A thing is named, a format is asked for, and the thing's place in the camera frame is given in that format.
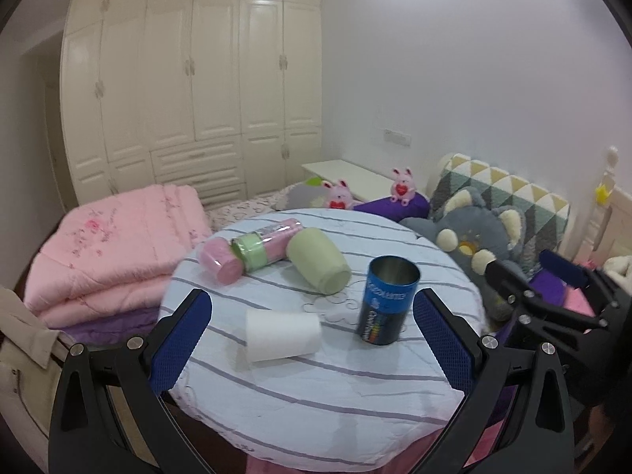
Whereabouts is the cream white wardrobe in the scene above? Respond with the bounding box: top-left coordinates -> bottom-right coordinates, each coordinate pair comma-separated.
59,0 -> 324,205

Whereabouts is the grey plush animal toy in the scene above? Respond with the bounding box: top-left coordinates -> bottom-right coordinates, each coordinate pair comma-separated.
399,188 -> 531,322

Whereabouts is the white bedside table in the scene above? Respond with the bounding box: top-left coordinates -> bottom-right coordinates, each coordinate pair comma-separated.
301,159 -> 396,203

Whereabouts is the purple bed sheet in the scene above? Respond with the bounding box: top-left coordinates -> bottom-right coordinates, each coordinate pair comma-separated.
59,306 -> 161,346

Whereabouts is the pink plastic cup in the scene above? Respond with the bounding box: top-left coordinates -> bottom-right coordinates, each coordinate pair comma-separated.
198,237 -> 246,287

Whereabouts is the pink green wrapped roll pack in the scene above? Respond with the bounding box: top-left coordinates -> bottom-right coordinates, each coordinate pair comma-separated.
257,217 -> 305,260

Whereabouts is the white bed headboard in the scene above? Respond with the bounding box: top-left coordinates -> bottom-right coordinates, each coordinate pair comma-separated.
573,145 -> 632,270

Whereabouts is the beige jacket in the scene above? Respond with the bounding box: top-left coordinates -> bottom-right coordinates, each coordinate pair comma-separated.
0,286 -> 75,474

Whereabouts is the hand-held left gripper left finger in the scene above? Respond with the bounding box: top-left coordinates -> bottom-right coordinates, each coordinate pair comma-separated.
48,288 -> 218,474

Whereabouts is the dark blue metal cup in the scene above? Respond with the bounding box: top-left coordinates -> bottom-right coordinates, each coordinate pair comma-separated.
355,255 -> 421,346

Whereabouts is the striped white tablecloth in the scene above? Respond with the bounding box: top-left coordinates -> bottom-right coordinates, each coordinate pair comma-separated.
158,207 -> 488,461

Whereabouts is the floral bed sheet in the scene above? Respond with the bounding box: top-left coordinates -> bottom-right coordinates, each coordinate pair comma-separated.
205,182 -> 307,230

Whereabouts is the triangle patterned cushion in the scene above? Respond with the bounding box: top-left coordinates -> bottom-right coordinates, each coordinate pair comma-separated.
429,153 -> 572,267

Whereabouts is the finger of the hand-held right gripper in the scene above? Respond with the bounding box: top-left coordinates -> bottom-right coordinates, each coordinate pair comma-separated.
540,251 -> 632,319
485,259 -> 610,356

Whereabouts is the light green cup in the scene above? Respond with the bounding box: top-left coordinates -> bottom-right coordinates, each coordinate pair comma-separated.
287,227 -> 353,295

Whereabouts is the pink folded quilt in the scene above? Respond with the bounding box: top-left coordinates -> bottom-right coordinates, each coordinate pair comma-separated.
24,184 -> 214,329

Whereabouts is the white paper roll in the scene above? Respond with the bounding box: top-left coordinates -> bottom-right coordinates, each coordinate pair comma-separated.
246,308 -> 323,363

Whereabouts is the pink bunny plush toy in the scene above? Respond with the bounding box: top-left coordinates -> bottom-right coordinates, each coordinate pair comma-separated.
321,179 -> 355,209
390,168 -> 418,205

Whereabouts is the purple pillow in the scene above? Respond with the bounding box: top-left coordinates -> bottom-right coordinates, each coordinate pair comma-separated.
353,192 -> 431,223

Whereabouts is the grey plush pillow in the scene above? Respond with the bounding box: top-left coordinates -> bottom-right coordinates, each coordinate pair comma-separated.
274,177 -> 329,211

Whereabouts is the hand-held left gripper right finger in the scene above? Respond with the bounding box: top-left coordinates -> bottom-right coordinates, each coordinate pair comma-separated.
412,288 -> 576,474

